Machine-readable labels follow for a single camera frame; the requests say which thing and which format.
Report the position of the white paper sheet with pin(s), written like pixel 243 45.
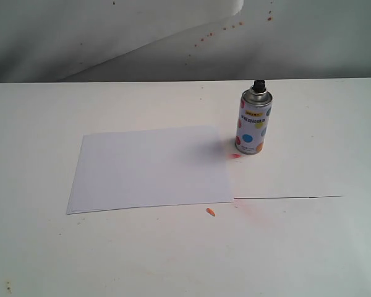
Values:
pixel 162 167

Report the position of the white polka-dot spray can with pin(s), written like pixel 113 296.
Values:
pixel 254 113

